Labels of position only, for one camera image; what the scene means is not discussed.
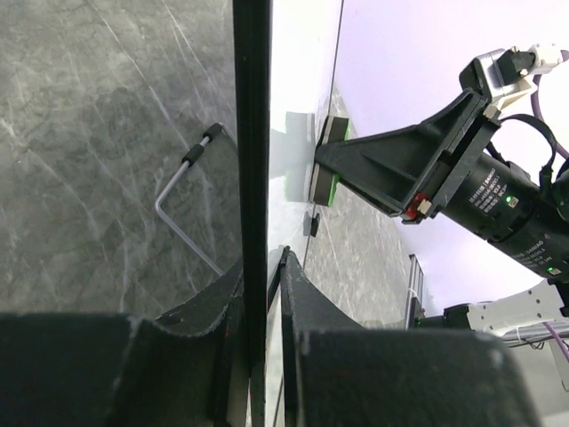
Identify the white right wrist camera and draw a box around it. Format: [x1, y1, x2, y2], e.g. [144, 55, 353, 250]
[477, 44, 568, 119]

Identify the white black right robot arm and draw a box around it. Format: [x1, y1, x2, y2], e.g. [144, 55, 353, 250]
[310, 44, 568, 336]

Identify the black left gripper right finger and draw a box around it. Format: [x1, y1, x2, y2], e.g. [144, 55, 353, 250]
[279, 250, 541, 426]

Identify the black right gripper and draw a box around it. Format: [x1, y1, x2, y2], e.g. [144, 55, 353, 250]
[331, 56, 568, 284]

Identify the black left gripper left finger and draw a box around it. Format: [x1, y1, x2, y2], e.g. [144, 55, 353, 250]
[1, 264, 248, 426]

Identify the green whiteboard eraser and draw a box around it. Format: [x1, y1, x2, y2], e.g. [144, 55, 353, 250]
[309, 116, 349, 206]

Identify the white whiteboard black frame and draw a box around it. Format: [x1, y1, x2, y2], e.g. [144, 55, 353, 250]
[233, 1, 343, 426]

